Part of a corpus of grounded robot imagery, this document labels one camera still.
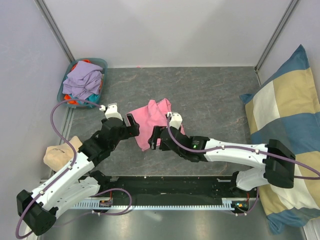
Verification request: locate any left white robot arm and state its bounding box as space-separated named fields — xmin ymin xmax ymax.
xmin=15 ymin=112 xmax=140 ymax=239

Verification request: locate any teal plastic laundry basket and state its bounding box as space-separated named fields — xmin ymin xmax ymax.
xmin=57 ymin=58 xmax=108 ymax=109

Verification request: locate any right aluminium frame post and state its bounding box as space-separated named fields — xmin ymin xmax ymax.
xmin=254 ymin=0 xmax=300 ymax=74

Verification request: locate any aluminium frame post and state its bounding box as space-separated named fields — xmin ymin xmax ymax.
xmin=254 ymin=0 xmax=300 ymax=74
xmin=34 ymin=0 xmax=75 ymax=62

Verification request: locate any pink t shirt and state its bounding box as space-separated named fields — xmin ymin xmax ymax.
xmin=128 ymin=98 xmax=178 ymax=151

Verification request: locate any blue cream checked pillow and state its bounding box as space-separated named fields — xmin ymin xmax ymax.
xmin=240 ymin=45 xmax=320 ymax=234

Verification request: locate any light blue cable duct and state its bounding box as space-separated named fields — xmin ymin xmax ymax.
xmin=71 ymin=198 xmax=249 ymax=211

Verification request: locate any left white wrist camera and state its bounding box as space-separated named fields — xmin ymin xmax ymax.
xmin=99 ymin=103 xmax=123 ymax=121

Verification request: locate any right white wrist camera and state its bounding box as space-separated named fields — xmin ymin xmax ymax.
xmin=166 ymin=111 xmax=183 ymax=130

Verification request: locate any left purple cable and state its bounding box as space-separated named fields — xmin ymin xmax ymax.
xmin=15 ymin=98 xmax=106 ymax=239

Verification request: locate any teal t shirt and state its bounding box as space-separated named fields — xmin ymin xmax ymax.
xmin=75 ymin=94 xmax=100 ymax=105

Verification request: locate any left aluminium frame post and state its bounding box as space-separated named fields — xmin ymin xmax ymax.
xmin=34 ymin=0 xmax=75 ymax=62

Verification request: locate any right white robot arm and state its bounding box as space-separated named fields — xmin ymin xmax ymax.
xmin=148 ymin=126 xmax=296 ymax=197

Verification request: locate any lilac t shirt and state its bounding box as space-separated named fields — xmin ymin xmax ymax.
xmin=62 ymin=60 xmax=103 ymax=100

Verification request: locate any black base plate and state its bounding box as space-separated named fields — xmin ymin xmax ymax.
xmin=90 ymin=172 xmax=257 ymax=207

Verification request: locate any beige cloth bag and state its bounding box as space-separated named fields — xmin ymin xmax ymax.
xmin=43 ymin=143 xmax=74 ymax=172

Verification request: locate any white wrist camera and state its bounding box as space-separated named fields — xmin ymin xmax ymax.
xmin=99 ymin=103 xmax=123 ymax=121
xmin=166 ymin=111 xmax=183 ymax=130

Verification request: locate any orange t shirt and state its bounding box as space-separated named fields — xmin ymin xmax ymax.
xmin=63 ymin=59 xmax=104 ymax=105

